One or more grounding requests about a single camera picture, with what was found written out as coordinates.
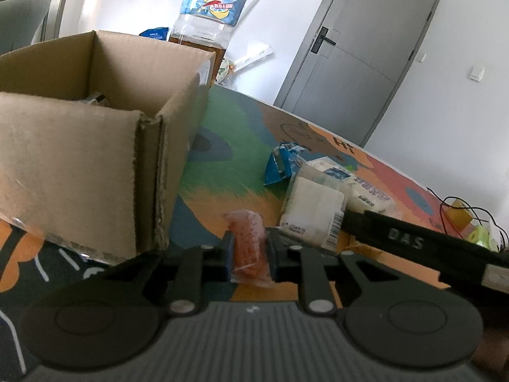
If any panda pattern cushion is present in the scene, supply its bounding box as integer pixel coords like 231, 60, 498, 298
216, 58, 235, 85

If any white light switch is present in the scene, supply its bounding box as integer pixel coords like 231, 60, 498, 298
469, 65, 485, 83

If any colourful cartoon table mat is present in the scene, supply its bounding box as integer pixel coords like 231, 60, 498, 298
1, 87, 480, 381

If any white cake snack packet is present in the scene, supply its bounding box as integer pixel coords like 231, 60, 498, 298
279, 166, 347, 253

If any orange jelly snack packet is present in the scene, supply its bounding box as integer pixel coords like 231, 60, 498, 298
223, 209, 274, 288

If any yellow box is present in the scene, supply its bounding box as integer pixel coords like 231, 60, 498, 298
445, 198, 474, 232

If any open cardboard box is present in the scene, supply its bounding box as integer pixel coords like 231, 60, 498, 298
1, 31, 215, 264

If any large iced tea bottle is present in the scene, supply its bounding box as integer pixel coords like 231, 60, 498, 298
169, 0, 247, 83

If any grey chair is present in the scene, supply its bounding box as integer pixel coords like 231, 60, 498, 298
0, 0, 51, 55

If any black cable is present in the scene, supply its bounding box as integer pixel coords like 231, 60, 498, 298
425, 186, 509, 251

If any purple mochi snack packet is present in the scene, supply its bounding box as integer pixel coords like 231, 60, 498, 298
79, 91, 109, 107

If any white foam board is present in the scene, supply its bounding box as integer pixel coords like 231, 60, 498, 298
227, 0, 275, 74

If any blue bag on rack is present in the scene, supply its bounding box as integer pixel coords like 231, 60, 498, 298
139, 27, 169, 40

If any blue snack wrapper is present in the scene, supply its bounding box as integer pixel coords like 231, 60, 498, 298
263, 142, 307, 186

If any green tissue box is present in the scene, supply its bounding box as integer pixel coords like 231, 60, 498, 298
467, 223, 502, 253

